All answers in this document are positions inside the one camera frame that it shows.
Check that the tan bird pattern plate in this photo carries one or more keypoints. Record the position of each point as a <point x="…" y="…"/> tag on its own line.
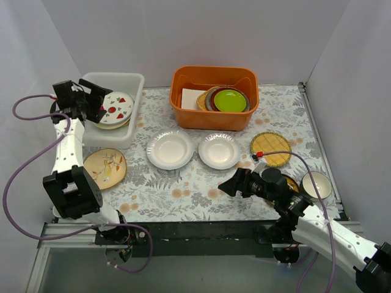
<point x="107" y="167"/>

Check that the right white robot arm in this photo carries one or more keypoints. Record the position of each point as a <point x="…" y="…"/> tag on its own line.
<point x="367" y="262"/>

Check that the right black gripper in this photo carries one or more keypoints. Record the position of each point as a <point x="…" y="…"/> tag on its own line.
<point x="241" y="184"/>

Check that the white paper sheet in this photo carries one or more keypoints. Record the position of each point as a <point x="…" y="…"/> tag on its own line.
<point x="189" y="99"/>

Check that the lime green round plate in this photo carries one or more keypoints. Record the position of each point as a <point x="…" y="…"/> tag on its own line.
<point x="230" y="101"/>

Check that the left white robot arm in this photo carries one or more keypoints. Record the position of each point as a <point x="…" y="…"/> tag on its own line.
<point x="74" y="193"/>

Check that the white bowl teal rim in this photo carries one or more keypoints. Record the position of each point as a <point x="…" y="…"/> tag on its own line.
<point x="322" y="183"/>

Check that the small woven bamboo tray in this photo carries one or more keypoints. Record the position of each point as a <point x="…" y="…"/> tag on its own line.
<point x="202" y="98"/>

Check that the large white paper plate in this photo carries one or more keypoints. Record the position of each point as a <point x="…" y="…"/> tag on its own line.
<point x="170" y="149"/>

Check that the yellow brown ornate plate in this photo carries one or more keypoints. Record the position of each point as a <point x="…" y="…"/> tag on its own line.
<point x="292" y="184"/>

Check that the pale green cream plate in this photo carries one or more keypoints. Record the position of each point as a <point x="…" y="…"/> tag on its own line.
<point x="111" y="127"/>

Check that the round woven bamboo mat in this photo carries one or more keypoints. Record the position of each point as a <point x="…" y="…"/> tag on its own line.
<point x="268" y="142"/>

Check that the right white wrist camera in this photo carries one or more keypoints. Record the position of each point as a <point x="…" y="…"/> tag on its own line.
<point x="259" y="161"/>

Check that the white plastic bin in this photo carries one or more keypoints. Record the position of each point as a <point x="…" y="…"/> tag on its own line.
<point x="120" y="138"/>

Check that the dark red plate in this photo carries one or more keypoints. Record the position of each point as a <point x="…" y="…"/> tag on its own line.
<point x="231" y="88"/>

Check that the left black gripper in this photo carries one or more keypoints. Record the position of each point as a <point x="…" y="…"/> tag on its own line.
<point x="84" y="99"/>

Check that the black aluminium base frame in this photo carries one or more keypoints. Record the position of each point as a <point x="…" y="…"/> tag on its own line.
<point x="228" y="238"/>

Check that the white watermelon pattern plate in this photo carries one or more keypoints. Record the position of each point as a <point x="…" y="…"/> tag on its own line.
<point x="118" y="107"/>

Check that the grey speckled plate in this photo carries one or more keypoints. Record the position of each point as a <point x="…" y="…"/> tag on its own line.
<point x="208" y="102"/>

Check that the small white paper plate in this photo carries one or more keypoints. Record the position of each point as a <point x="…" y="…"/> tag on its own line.
<point x="219" y="151"/>

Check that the orange plastic bin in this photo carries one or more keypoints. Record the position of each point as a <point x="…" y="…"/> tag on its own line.
<point x="204" y="78"/>

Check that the floral pattern table mat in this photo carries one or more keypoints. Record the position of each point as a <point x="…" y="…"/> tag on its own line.
<point x="149" y="194"/>

